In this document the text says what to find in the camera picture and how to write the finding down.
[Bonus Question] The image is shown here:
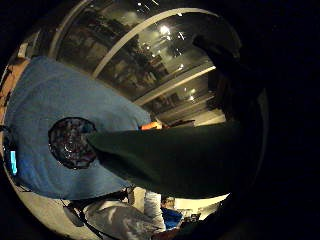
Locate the white window frame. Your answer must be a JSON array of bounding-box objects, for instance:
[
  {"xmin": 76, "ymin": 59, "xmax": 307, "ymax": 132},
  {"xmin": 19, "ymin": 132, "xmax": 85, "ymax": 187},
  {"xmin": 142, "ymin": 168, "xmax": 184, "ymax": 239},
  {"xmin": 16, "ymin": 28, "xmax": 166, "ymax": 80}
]
[{"xmin": 48, "ymin": 0, "xmax": 228, "ymax": 125}]

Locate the orange object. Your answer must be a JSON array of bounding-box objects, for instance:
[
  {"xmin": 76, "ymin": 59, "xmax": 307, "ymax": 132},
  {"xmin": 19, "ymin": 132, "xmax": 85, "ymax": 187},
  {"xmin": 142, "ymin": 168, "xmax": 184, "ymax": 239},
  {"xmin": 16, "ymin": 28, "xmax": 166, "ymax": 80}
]
[{"xmin": 140, "ymin": 121, "xmax": 163, "ymax": 131}]

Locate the blue glowing screen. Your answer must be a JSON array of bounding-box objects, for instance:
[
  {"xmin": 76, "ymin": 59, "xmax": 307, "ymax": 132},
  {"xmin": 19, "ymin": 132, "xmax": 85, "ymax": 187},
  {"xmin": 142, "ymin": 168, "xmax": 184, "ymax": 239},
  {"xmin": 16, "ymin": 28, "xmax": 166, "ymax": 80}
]
[{"xmin": 9, "ymin": 149, "xmax": 19, "ymax": 177}]

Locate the black chair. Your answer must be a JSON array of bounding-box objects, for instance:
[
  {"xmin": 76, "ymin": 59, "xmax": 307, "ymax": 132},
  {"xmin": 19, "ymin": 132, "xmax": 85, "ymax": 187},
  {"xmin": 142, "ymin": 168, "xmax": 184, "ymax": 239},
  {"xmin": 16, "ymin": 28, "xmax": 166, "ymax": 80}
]
[{"xmin": 61, "ymin": 201, "xmax": 88, "ymax": 229}]

